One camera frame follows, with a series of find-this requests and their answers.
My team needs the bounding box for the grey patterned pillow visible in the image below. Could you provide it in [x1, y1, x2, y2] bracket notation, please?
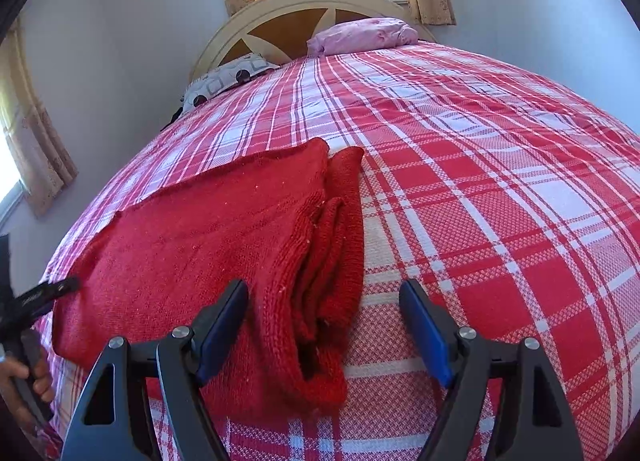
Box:
[182, 53, 279, 114]

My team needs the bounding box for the pink folded blanket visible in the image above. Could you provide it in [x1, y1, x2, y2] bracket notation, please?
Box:
[307, 17, 419, 57]

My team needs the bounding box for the red white plaid bedsheet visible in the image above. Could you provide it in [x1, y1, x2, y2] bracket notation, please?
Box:
[46, 43, 639, 460]

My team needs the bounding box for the beige side window curtain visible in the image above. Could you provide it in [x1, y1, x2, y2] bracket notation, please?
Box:
[1, 21, 78, 218]

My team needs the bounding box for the left hand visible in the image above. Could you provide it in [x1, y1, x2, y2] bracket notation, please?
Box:
[0, 350, 56, 424]

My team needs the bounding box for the red knitted sweater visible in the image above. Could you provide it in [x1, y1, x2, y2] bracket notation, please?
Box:
[52, 138, 364, 420]

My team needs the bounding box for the cream wooden headboard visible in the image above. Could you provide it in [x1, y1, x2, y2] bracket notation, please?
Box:
[190, 0, 435, 80]

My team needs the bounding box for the black item beside pillow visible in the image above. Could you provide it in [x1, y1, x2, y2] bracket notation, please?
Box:
[160, 107, 183, 132]

